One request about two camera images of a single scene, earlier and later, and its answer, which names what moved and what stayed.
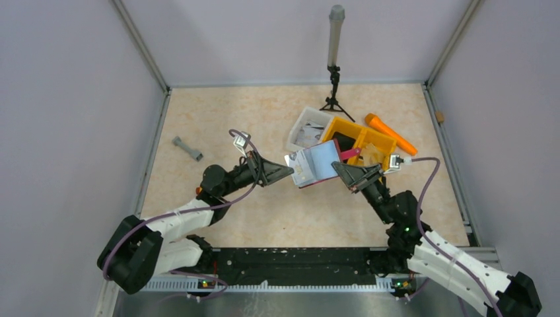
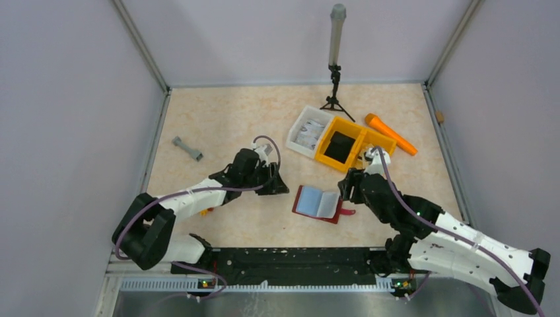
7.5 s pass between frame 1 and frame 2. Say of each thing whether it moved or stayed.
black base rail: stayed
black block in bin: stayed
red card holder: moved
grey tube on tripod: stayed
